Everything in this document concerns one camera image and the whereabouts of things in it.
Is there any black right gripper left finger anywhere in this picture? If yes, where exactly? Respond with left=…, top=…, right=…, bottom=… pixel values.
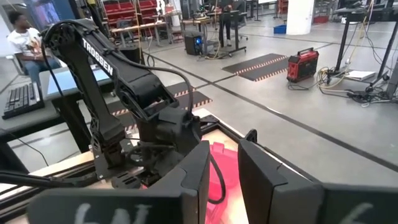
left=27, top=140, right=211, bottom=224

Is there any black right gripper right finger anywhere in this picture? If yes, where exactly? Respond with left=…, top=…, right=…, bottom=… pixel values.
left=238, top=139, right=398, bottom=224

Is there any pink plastic pencil box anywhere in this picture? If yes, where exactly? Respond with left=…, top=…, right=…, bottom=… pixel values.
left=201, top=141, right=242, bottom=224

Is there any black computer tower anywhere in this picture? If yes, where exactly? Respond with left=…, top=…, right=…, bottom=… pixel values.
left=183, top=30, right=205, bottom=56

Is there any wooden workbench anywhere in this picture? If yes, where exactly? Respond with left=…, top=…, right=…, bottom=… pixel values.
left=110, top=21, right=169, bottom=47

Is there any silver laptop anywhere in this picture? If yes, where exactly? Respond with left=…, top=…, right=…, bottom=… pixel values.
left=39, top=64, right=112, bottom=101

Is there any person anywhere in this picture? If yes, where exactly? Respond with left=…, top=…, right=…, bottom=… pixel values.
left=217, top=0, right=234, bottom=47
left=6, top=11, right=62, bottom=86

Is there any red portable power station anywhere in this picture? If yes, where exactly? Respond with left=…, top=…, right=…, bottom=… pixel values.
left=286, top=47, right=320, bottom=83

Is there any red bin storage shelf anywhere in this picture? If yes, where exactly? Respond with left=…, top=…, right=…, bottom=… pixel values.
left=101, top=0, right=158, bottom=40

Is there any black office desk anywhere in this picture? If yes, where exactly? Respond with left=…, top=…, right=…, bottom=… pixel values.
left=0, top=67, right=116, bottom=175

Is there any white flat box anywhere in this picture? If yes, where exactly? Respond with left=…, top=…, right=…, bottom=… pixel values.
left=345, top=70, right=377, bottom=82

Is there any black computer keyboard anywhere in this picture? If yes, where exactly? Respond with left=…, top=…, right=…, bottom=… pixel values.
left=1, top=82, right=45, bottom=120

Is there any black metal equipment stand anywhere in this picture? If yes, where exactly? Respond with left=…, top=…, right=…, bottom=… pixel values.
left=326, top=0, right=398, bottom=94

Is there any white round column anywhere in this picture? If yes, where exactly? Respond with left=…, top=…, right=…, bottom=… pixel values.
left=285, top=0, right=315, bottom=36

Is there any black aluminium table frame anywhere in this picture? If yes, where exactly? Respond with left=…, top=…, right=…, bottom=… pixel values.
left=0, top=114, right=312, bottom=215

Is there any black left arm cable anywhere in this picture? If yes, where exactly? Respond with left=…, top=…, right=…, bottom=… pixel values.
left=206, top=154, right=227, bottom=205

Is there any black floor cable bundle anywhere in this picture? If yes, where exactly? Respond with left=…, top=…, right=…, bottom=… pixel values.
left=346, top=83, right=398, bottom=108

